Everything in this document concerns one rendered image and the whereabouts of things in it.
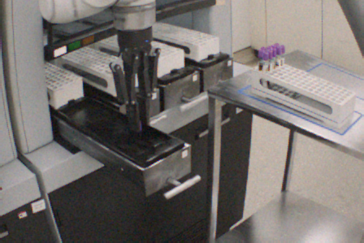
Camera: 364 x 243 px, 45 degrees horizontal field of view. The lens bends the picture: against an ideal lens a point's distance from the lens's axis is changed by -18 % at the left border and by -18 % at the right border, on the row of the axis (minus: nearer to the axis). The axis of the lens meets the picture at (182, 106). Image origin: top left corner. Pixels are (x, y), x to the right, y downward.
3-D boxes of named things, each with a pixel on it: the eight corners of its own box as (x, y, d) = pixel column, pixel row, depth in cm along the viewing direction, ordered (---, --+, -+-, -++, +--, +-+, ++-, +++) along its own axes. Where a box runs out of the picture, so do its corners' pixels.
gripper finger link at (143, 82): (130, 49, 110) (135, 46, 111) (137, 94, 116) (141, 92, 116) (142, 53, 107) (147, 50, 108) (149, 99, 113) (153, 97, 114)
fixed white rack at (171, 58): (93, 58, 158) (93, 40, 155) (117, 49, 164) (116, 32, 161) (158, 82, 139) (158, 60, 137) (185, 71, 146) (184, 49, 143)
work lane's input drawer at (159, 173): (7, 102, 146) (4, 77, 142) (36, 88, 155) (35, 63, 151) (161, 206, 101) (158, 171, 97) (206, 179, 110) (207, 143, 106)
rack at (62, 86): (13, 84, 142) (10, 67, 139) (36, 74, 149) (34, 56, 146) (57, 113, 124) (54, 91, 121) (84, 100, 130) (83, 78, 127)
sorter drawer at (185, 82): (41, 58, 181) (40, 37, 177) (67, 47, 190) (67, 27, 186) (176, 117, 136) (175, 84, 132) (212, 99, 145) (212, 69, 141)
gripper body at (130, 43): (137, 19, 111) (138, 57, 115) (108, 28, 105) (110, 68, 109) (161, 23, 106) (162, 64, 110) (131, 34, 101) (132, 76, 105)
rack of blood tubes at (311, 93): (249, 91, 129) (250, 68, 126) (271, 80, 135) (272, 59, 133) (339, 128, 110) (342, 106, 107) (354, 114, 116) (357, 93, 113)
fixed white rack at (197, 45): (129, 45, 168) (128, 27, 165) (151, 36, 174) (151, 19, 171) (197, 66, 149) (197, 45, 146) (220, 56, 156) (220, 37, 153)
